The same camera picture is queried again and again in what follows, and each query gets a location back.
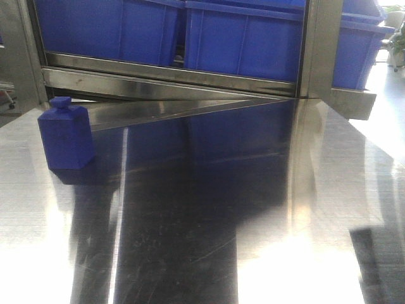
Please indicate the stainless steel shelf rack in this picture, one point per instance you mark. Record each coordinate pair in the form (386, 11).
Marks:
(118, 92)

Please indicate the blue bottle-shaped part left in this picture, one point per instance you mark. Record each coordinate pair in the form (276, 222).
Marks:
(66, 135)

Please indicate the blue bin middle on rack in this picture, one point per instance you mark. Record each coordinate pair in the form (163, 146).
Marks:
(249, 40)

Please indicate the blue bin on rack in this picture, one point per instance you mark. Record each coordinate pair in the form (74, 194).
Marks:
(360, 38)
(249, 40)
(138, 31)

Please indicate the blue bin left on rack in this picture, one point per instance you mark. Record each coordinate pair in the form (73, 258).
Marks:
(138, 31)

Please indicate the blue bin right on rack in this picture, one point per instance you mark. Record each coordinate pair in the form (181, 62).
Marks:
(360, 38)

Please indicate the potted green plant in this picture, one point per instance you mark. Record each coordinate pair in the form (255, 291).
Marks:
(394, 43)

